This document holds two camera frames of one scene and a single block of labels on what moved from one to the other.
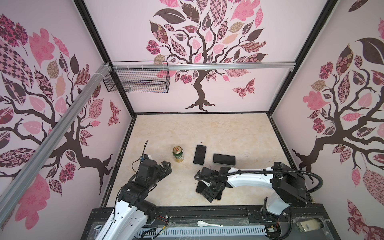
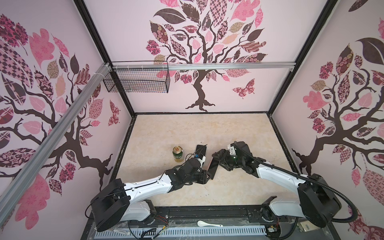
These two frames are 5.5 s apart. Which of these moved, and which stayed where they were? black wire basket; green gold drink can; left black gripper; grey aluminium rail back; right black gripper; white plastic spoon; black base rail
Moved: left black gripper; right black gripper
Stayed: black wire basket; grey aluminium rail back; black base rail; white plastic spoon; green gold drink can
